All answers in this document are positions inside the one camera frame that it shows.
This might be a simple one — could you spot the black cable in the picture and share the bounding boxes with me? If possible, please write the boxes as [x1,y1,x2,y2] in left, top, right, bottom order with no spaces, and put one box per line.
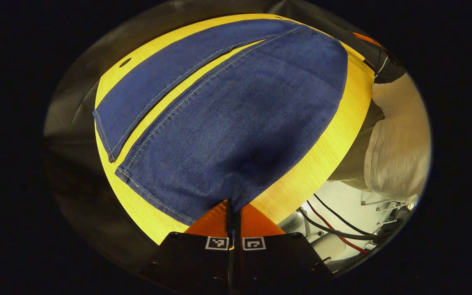
[297,207,384,241]
[313,193,402,237]

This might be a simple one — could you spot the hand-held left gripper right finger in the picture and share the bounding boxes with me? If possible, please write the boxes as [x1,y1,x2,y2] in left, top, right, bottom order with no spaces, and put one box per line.
[234,203,331,295]

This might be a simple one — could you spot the white metal frame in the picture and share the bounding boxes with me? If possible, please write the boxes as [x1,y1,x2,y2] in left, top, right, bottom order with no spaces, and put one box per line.
[279,180,418,273]

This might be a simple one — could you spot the red cable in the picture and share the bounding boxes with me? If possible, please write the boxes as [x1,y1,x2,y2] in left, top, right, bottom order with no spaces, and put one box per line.
[306,200,368,255]

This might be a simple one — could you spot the blue jeans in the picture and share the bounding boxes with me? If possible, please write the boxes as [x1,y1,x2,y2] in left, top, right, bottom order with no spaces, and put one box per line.
[93,18,349,226]

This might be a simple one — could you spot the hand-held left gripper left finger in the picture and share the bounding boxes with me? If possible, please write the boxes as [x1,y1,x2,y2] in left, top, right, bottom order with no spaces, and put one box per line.
[138,199,234,295]

